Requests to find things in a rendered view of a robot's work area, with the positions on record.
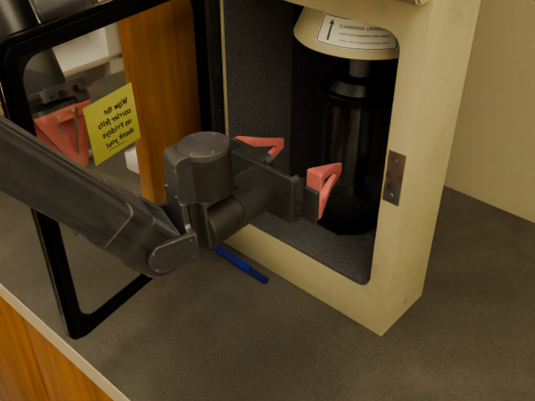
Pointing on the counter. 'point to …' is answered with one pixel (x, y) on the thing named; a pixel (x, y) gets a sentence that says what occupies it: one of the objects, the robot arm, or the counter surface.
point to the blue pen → (241, 264)
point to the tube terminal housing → (423, 196)
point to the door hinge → (213, 29)
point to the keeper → (394, 177)
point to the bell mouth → (345, 36)
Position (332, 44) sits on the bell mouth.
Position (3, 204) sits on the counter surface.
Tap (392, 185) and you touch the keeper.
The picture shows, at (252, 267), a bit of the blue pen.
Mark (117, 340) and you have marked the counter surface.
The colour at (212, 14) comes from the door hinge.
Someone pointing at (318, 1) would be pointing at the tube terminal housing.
